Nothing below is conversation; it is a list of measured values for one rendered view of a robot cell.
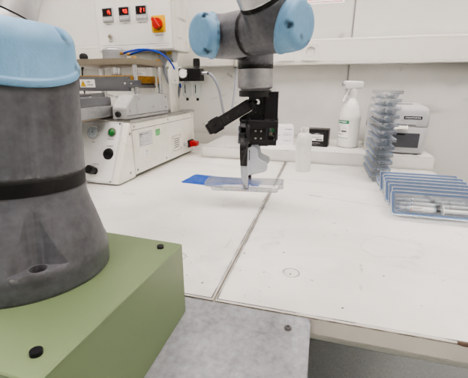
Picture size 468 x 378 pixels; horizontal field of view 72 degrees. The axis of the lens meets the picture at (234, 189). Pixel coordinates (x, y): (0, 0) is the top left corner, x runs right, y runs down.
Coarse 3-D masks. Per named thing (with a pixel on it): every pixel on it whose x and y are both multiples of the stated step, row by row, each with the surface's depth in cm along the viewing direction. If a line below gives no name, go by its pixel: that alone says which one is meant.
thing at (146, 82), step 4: (112, 68) 111; (116, 68) 111; (120, 68) 112; (112, 72) 112; (116, 72) 112; (120, 72) 112; (132, 76) 105; (140, 76) 110; (144, 76) 112; (148, 76) 114; (152, 76) 117; (144, 80) 112; (148, 80) 113; (152, 80) 117; (144, 84) 113; (148, 84) 115; (152, 84) 118
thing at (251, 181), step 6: (210, 180) 78; (216, 180) 78; (222, 180) 78; (228, 180) 78; (234, 180) 78; (240, 180) 77; (252, 180) 77; (258, 180) 77; (264, 180) 77; (270, 180) 77; (276, 180) 77; (282, 180) 77
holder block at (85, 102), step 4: (80, 100) 86; (84, 100) 87; (88, 100) 88; (92, 100) 90; (96, 100) 91; (100, 100) 93; (104, 100) 94; (108, 100) 96; (80, 104) 86; (84, 104) 87; (88, 104) 88; (92, 104) 90; (96, 104) 91; (100, 104) 93; (104, 104) 94; (108, 104) 96
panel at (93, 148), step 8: (104, 128) 97; (112, 128) 95; (120, 128) 95; (104, 136) 96; (112, 136) 95; (120, 136) 95; (88, 144) 98; (96, 144) 97; (104, 144) 96; (112, 144) 95; (88, 152) 97; (96, 152) 96; (112, 152) 94; (88, 160) 97; (96, 160) 96; (104, 160) 95; (112, 160) 94; (104, 168) 95; (112, 168) 94; (88, 176) 96; (96, 176) 95; (104, 176) 94; (112, 176) 94
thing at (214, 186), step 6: (210, 186) 76; (216, 186) 76; (222, 186) 75; (228, 186) 75; (234, 186) 75; (240, 186) 75; (252, 186) 74; (258, 186) 74; (264, 186) 74; (270, 186) 73; (276, 186) 73; (282, 186) 73; (264, 192) 75; (270, 192) 75; (276, 192) 75
